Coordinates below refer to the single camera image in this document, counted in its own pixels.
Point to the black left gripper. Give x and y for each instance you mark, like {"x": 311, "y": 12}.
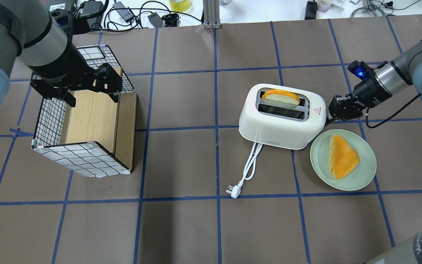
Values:
{"x": 61, "y": 69}

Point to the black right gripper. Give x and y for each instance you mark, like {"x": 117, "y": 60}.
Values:
{"x": 367, "y": 92}

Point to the white toaster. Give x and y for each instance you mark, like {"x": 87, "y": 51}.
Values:
{"x": 280, "y": 124}

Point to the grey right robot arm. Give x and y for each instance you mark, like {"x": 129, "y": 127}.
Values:
{"x": 202, "y": 99}

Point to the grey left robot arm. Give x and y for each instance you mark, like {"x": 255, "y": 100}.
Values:
{"x": 43, "y": 41}

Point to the bread slice in toaster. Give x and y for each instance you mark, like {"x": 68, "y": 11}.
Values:
{"x": 281, "y": 96}

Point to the bread slice on plate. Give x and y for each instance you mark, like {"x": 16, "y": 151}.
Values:
{"x": 343, "y": 158}

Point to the light green plate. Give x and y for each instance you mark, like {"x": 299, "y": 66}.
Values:
{"x": 360, "y": 177}

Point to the black power adapter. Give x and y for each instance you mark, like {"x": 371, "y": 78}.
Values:
{"x": 123, "y": 12}

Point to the black box device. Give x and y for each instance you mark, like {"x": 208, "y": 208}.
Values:
{"x": 311, "y": 10}

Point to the yellow tape roll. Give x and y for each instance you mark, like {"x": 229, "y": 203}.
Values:
{"x": 180, "y": 5}

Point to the white power plug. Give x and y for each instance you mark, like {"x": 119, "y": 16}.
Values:
{"x": 234, "y": 191}

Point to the wire grid wooden shelf box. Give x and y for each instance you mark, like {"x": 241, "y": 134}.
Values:
{"x": 64, "y": 131}

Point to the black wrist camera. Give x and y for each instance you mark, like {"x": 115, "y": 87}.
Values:
{"x": 361, "y": 70}

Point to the aluminium frame post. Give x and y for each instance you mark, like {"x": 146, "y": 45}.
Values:
{"x": 212, "y": 19}

